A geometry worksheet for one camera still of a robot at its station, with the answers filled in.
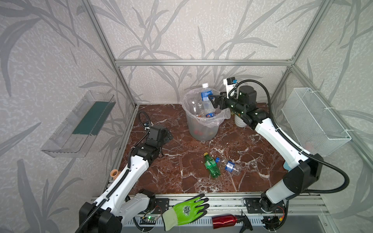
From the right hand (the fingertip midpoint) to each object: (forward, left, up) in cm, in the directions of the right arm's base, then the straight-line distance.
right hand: (216, 90), depth 74 cm
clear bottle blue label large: (-6, +5, -6) cm, 10 cm away
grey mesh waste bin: (-8, +8, -29) cm, 31 cm away
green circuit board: (-52, +34, -38) cm, 72 cm away
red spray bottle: (-53, -5, -35) cm, 63 cm away
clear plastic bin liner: (-11, +2, -12) cm, 16 cm away
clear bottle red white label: (+7, +11, -19) cm, 23 cm away
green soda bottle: (-27, +2, -35) cm, 44 cm away
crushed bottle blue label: (-28, -8, -34) cm, 44 cm away
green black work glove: (-50, +16, -36) cm, 64 cm away
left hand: (-12, +28, -18) cm, 36 cm away
